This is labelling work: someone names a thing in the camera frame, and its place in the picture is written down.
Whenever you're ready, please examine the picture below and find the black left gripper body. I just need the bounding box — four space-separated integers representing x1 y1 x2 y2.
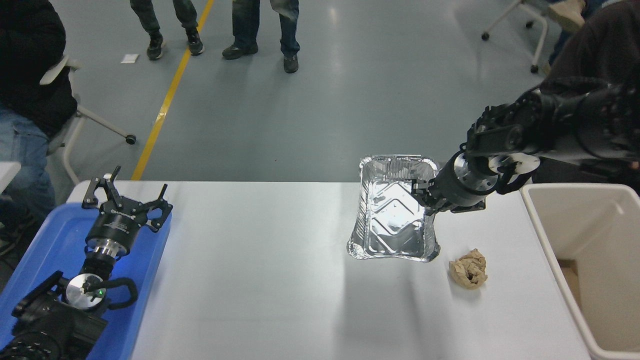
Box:
86 201 151 250

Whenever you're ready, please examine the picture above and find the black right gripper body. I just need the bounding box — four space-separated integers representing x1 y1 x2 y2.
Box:
427 156 489 214

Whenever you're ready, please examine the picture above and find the rectangular foil tray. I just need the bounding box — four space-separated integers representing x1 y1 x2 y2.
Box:
346 154 442 263

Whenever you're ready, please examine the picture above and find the blue plastic tray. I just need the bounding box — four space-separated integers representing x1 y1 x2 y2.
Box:
0 202 172 360

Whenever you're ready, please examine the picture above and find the crumpled tan paper ball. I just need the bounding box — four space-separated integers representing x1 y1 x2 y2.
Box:
448 248 489 290

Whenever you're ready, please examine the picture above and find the white side table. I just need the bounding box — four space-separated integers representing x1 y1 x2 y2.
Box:
0 161 22 193

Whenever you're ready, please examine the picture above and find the large pale bin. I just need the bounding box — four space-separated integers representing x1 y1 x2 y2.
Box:
519 183 640 360

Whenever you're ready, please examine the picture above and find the seated person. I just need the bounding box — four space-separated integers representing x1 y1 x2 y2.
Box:
0 0 80 258
531 0 640 197

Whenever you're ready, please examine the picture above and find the standing person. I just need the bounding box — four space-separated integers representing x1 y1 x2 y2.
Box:
129 0 206 62
221 0 301 75

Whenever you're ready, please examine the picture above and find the tan cardboard piece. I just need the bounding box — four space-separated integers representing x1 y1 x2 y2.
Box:
547 0 587 31

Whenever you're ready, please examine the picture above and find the white frame wheeled chair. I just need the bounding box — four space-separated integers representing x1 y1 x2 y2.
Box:
481 0 551 75
40 55 137 187

